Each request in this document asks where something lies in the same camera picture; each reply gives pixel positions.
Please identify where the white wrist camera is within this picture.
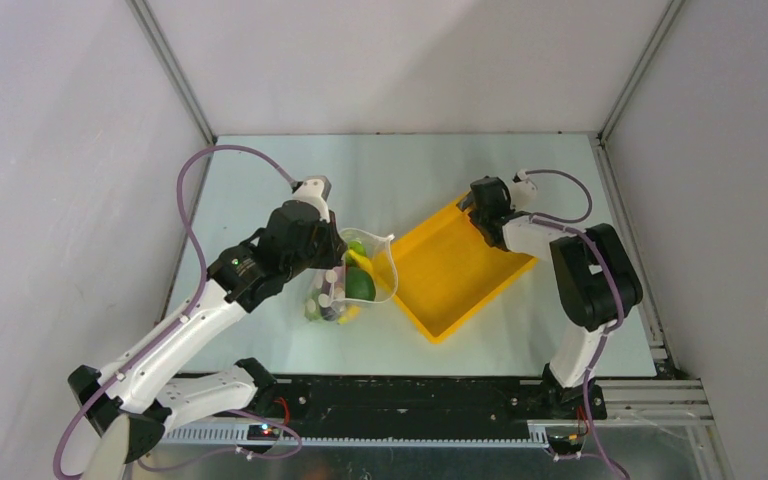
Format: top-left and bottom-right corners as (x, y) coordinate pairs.
(291, 175), (331, 210)
(508, 169), (538, 209)

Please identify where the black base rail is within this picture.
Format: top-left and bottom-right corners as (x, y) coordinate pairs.
(247, 375), (607, 439)

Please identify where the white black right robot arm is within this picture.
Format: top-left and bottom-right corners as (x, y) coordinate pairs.
(458, 170), (643, 418)

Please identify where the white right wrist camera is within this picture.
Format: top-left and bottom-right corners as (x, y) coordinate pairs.
(508, 169), (538, 209)

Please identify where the clear zip top bag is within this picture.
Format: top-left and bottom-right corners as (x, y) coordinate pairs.
(303, 228), (399, 324)

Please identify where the yellow banana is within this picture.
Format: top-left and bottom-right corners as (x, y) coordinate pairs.
(338, 248), (375, 326)

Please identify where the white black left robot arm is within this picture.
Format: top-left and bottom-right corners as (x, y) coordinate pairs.
(68, 198), (347, 464)

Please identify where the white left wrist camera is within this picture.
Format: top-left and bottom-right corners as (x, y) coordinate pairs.
(291, 175), (331, 210)

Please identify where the bumpy green custard apple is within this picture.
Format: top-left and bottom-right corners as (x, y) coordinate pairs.
(348, 240), (367, 257)

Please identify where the dark green avocado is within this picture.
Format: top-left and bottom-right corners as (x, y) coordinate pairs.
(344, 267), (377, 301)

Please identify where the yellow plastic tray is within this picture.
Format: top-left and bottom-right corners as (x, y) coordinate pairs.
(377, 195), (538, 344)

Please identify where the grey slotted cable duct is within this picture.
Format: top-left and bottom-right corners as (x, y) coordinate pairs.
(160, 422), (549, 448)

